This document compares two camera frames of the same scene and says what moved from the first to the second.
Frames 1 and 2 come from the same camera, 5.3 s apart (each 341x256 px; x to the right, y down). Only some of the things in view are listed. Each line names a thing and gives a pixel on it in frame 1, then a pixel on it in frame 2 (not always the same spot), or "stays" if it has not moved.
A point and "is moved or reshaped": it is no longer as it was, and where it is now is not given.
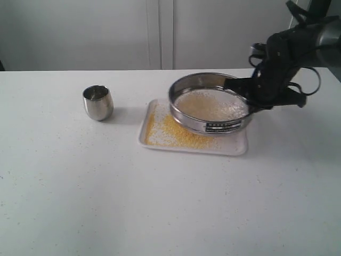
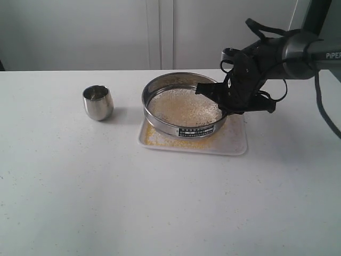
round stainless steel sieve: (201, 103) is moved or reshaped
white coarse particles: (212, 104) is moved or reshaped
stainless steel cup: (98, 102) stays
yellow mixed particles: (162, 130) to (229, 135)
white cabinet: (58, 35) stays
